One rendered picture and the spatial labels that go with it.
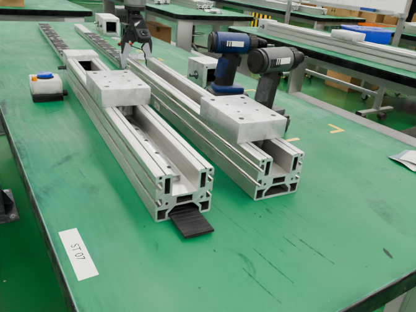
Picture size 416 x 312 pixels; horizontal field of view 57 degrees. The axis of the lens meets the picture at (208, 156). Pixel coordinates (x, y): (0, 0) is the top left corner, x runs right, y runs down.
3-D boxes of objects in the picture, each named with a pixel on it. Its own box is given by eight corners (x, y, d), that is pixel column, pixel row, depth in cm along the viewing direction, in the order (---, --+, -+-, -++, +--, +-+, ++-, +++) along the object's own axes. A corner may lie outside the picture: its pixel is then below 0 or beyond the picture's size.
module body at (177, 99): (126, 82, 132) (125, 57, 128) (153, 81, 137) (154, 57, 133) (253, 200, 69) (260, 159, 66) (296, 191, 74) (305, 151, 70)
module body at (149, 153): (69, 85, 124) (67, 58, 120) (99, 83, 128) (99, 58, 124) (154, 222, 61) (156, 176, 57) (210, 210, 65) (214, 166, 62)
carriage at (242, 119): (198, 126, 85) (200, 96, 82) (240, 122, 90) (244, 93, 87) (235, 156, 72) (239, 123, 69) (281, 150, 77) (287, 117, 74)
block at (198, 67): (181, 84, 136) (182, 57, 132) (207, 82, 142) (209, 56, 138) (195, 92, 129) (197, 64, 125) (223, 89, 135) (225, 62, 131)
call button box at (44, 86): (30, 94, 112) (28, 73, 109) (65, 92, 116) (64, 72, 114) (33, 103, 106) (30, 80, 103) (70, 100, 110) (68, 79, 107)
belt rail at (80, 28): (73, 29, 224) (73, 23, 223) (81, 29, 226) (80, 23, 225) (119, 68, 149) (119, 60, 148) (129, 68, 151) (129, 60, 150)
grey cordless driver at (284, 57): (233, 131, 100) (244, 45, 90) (283, 119, 111) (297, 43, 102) (254, 142, 94) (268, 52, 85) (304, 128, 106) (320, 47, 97)
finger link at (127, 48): (121, 65, 139) (129, 41, 136) (125, 70, 134) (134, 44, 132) (112, 63, 137) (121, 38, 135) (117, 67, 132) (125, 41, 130)
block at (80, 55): (56, 78, 130) (54, 49, 125) (93, 77, 135) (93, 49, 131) (60, 85, 122) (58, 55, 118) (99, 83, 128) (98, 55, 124)
